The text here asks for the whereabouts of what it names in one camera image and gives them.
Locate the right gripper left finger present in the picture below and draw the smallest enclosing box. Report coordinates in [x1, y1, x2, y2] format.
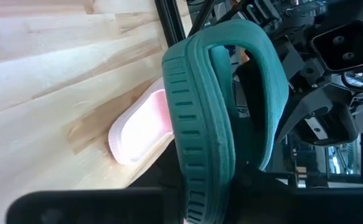
[6, 141, 186, 224]

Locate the green rubber slide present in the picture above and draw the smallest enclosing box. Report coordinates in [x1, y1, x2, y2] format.
[161, 19, 291, 224]

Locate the pink rubber slide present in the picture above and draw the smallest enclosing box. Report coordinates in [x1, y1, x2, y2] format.
[107, 77, 175, 166]

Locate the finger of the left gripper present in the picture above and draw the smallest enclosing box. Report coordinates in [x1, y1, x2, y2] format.
[275, 88, 335, 143]

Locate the black aluminium rig frame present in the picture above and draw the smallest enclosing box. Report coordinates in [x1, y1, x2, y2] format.
[154, 0, 218, 47]

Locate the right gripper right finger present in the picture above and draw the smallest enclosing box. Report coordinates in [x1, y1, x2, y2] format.
[229, 167, 363, 224]

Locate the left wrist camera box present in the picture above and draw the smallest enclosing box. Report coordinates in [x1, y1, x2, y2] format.
[310, 19, 363, 75]

